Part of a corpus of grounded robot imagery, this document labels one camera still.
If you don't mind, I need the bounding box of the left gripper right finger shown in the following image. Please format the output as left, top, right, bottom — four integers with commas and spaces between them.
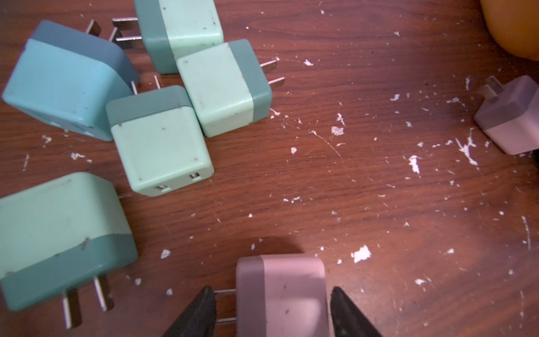
330, 286, 382, 337

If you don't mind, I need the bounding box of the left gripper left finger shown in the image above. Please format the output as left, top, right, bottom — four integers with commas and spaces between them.
162, 286, 217, 337

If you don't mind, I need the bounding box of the pink plug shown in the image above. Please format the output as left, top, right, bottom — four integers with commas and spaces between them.
474, 75, 538, 155
215, 254, 330, 336

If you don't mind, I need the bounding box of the yellow storage box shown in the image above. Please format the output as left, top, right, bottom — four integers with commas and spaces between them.
480, 0, 538, 61

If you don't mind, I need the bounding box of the green plug far left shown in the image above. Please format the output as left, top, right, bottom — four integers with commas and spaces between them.
1, 172, 138, 329

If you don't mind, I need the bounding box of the green plug pile lower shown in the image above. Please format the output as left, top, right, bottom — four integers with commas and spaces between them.
106, 85, 215, 197

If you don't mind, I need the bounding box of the green plug pile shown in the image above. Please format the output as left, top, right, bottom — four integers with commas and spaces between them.
106, 85, 215, 197
177, 39, 285, 138

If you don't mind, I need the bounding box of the green plug pile middle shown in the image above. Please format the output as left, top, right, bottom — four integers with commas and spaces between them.
177, 39, 285, 138

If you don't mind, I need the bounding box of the teal plug left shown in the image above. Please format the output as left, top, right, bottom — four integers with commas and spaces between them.
2, 20, 140, 141

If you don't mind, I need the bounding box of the green plug upper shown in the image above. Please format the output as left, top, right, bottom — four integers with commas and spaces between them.
112, 0, 224, 74

